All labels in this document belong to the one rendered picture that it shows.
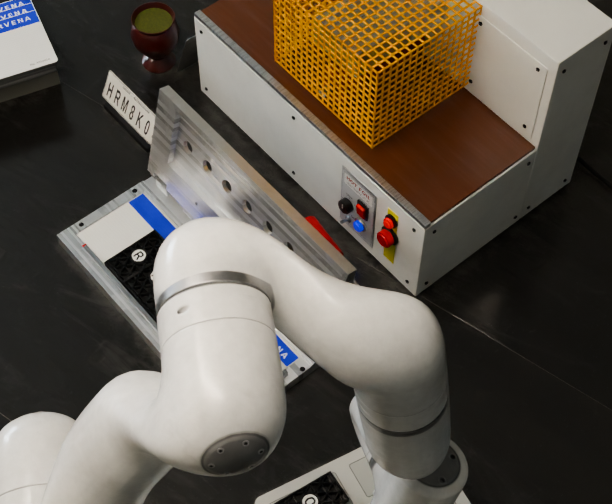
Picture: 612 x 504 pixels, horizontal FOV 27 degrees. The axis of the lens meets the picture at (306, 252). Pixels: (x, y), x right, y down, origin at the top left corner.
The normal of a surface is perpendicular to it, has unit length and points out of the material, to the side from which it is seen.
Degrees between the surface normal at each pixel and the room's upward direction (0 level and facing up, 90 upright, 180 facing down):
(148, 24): 0
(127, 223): 0
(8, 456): 26
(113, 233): 0
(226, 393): 13
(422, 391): 86
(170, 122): 75
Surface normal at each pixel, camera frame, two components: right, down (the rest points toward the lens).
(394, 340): 0.35, 0.11
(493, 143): 0.00, -0.55
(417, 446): 0.21, 0.82
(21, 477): -0.23, -0.51
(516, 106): -0.77, 0.53
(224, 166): -0.74, 0.37
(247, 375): 0.41, -0.49
